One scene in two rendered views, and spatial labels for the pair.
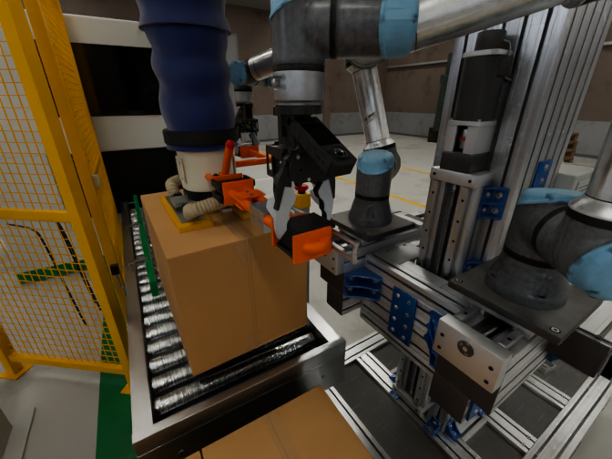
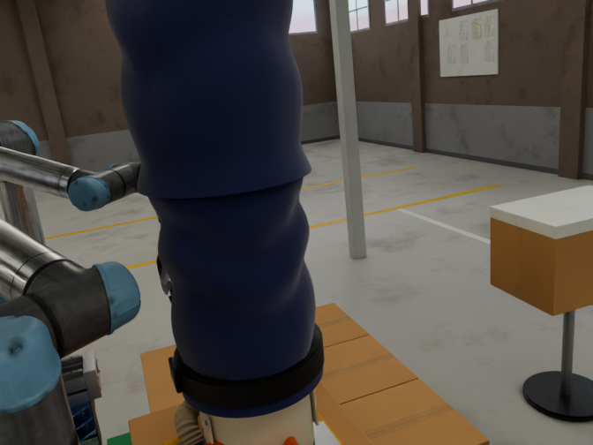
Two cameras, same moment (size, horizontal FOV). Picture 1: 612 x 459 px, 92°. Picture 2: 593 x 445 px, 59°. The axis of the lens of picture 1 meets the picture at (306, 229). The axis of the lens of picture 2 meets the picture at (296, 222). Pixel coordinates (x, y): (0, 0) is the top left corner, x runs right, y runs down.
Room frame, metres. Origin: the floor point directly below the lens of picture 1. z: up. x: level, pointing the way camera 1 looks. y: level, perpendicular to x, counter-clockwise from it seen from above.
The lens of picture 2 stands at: (1.65, 0.57, 1.73)
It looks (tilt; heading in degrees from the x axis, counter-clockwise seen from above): 16 degrees down; 192
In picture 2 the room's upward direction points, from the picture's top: 6 degrees counter-clockwise
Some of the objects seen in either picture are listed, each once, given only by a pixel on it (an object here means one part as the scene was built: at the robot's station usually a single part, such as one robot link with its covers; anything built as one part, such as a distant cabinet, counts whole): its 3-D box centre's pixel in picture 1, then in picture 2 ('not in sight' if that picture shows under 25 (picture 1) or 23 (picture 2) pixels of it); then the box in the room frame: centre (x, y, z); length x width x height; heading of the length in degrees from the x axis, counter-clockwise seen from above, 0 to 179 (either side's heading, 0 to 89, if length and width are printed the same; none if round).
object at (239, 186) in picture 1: (233, 188); not in sight; (0.76, 0.19, 1.21); 0.10 x 0.08 x 0.06; 123
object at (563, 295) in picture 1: (529, 269); not in sight; (0.55, -0.49, 1.09); 0.15 x 0.15 x 0.10
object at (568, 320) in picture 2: not in sight; (567, 343); (-0.82, 1.34, 0.31); 0.40 x 0.40 x 0.62
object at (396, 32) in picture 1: (371, 29); (125, 179); (0.49, -0.09, 1.52); 0.11 x 0.11 x 0.08; 82
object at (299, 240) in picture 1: (300, 236); not in sight; (0.46, 0.01, 1.21); 0.08 x 0.07 x 0.05; 33
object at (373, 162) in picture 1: (374, 171); not in sight; (0.98, -0.23, 1.20); 0.13 x 0.12 x 0.14; 155
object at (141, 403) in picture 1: (131, 269); not in sight; (1.50, 1.04, 0.50); 2.31 x 0.05 x 0.19; 31
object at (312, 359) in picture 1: (257, 386); not in sight; (0.66, 0.16, 0.58); 0.70 x 0.03 x 0.06; 121
